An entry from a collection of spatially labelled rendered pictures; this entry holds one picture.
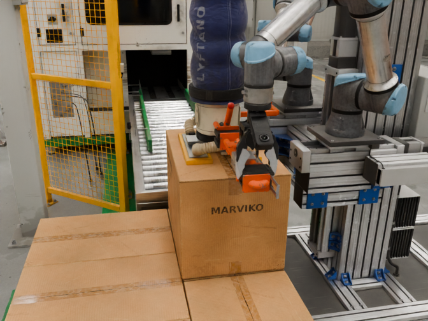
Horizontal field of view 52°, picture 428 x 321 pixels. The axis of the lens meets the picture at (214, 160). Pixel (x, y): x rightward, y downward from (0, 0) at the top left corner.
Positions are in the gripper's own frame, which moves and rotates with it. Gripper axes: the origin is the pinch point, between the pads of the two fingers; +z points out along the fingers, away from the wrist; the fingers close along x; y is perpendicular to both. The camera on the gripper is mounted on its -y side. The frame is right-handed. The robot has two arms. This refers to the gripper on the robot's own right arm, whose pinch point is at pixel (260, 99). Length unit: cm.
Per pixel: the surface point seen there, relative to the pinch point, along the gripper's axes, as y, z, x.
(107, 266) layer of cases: 47, 54, -72
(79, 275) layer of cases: 51, 55, -82
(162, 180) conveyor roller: -36, 55, -46
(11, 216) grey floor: -108, 108, -153
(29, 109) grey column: -75, 21, -122
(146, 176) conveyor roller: -45, 55, -55
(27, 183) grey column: -74, 68, -130
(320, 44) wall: -894, 66, 399
